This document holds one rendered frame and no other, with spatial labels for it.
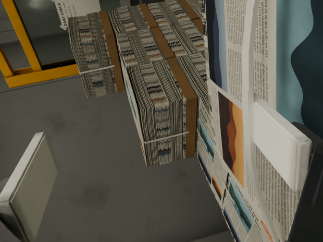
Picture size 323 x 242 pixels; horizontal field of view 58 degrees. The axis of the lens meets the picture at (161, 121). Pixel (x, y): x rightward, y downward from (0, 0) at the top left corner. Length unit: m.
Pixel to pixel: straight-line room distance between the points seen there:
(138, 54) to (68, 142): 2.46
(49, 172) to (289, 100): 0.16
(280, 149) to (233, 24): 0.14
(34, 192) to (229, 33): 0.21
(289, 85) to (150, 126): 0.98
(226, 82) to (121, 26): 1.34
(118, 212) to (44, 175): 3.43
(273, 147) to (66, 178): 3.53
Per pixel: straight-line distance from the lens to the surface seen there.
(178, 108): 1.13
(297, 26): 0.19
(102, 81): 1.71
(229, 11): 0.28
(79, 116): 3.73
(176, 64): 1.28
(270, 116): 0.17
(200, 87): 1.17
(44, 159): 0.19
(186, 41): 1.46
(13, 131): 3.89
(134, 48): 1.43
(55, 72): 2.30
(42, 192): 0.18
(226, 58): 0.30
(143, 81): 1.21
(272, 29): 0.21
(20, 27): 2.15
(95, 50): 1.60
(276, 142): 0.17
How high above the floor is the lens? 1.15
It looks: 8 degrees down
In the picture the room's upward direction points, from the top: 103 degrees counter-clockwise
